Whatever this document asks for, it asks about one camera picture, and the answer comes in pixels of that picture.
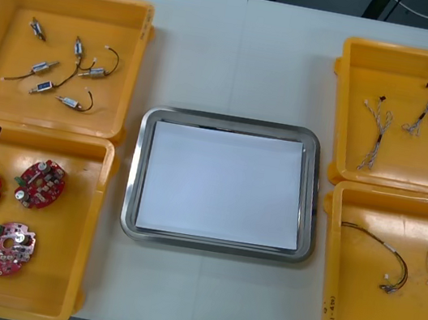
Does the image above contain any small metal solenoid with cable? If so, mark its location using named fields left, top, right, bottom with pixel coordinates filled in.
left=68, top=35, right=103, bottom=74
left=28, top=16, right=51, bottom=42
left=75, top=41, right=122, bottom=85
left=53, top=83, right=97, bottom=115
left=0, top=52, right=61, bottom=92

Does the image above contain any steel tray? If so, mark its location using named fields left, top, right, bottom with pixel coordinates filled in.
left=117, top=99, right=335, bottom=271

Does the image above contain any white paper sheet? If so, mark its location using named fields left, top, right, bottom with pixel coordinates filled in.
left=135, top=116, right=316, bottom=255

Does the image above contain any blue label solenoid with cable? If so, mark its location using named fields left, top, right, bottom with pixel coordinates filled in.
left=28, top=51, right=82, bottom=102

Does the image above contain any white cable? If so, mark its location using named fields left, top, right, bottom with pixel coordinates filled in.
left=389, top=0, right=428, bottom=19

